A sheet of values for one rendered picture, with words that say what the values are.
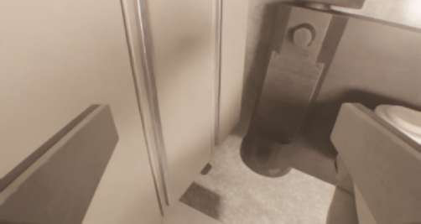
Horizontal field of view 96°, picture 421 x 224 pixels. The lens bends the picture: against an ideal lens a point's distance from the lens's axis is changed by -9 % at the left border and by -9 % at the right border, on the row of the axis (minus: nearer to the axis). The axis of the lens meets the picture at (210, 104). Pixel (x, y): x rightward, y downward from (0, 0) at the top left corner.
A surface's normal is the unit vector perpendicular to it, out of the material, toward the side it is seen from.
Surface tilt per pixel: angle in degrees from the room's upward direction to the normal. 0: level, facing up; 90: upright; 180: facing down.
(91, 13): 90
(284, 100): 0
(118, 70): 90
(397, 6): 0
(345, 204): 90
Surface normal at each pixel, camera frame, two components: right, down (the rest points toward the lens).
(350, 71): -0.48, 0.43
